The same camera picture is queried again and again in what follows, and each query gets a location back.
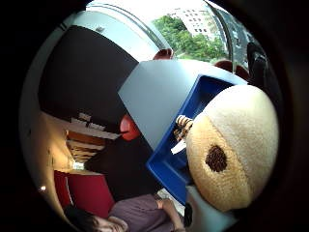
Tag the beige plush toy brown spot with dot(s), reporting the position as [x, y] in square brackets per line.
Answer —
[244, 135]

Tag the red chair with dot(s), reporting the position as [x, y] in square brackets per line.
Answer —
[164, 54]
[233, 68]
[129, 128]

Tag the green trees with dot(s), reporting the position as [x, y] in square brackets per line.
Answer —
[193, 42]

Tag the white building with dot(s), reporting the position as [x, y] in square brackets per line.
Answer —
[196, 21]

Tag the small striped plush toy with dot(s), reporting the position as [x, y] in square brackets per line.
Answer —
[183, 126]

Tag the white tag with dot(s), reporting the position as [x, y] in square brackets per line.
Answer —
[178, 147]

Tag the blue plastic box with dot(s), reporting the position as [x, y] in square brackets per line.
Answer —
[167, 167]

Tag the the person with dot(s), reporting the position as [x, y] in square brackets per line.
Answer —
[141, 212]

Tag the wooden shelf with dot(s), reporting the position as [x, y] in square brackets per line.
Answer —
[85, 145]

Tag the red sofa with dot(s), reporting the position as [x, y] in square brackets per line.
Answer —
[87, 193]

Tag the window frame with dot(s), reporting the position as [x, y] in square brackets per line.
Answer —
[225, 35]

